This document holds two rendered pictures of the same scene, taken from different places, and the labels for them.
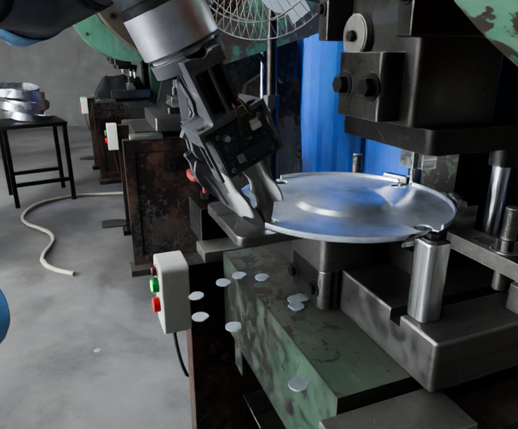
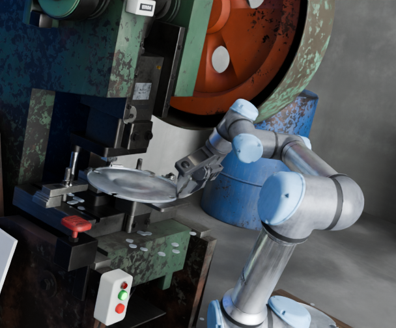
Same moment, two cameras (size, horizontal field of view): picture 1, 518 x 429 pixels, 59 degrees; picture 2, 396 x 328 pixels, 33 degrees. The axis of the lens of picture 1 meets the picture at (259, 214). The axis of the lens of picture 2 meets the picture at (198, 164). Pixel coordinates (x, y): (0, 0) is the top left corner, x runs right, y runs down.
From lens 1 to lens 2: 2.26 m
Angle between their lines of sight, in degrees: 116
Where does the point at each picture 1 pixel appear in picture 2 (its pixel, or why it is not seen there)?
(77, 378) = not seen: outside the picture
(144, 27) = not seen: hidden behind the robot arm
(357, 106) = (140, 144)
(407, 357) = (170, 213)
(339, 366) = (177, 228)
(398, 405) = (184, 222)
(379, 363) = (169, 222)
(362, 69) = (144, 129)
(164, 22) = not seen: hidden behind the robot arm
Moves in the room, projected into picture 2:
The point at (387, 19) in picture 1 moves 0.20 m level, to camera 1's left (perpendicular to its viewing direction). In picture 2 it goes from (141, 108) to (172, 127)
